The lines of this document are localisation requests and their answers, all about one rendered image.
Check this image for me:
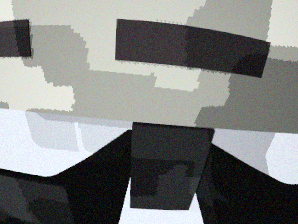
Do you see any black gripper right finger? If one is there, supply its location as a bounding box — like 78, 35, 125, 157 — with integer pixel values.
194, 143, 298, 224

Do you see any black two-prong charger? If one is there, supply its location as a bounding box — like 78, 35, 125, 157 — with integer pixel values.
129, 121, 214, 210

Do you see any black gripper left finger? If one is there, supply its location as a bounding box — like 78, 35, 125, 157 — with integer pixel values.
0, 129, 132, 224

